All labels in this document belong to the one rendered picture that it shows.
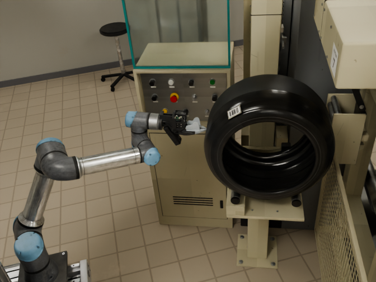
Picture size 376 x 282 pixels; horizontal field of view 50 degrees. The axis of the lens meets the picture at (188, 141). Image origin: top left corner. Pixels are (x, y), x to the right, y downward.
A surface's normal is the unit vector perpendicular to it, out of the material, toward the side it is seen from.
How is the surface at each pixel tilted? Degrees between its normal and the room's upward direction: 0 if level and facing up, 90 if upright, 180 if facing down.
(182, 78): 90
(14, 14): 90
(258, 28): 90
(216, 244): 0
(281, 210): 0
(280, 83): 8
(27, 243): 7
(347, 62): 90
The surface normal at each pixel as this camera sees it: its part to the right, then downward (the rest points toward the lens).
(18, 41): 0.24, 0.55
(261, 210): -0.07, -0.81
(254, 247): -0.14, 0.59
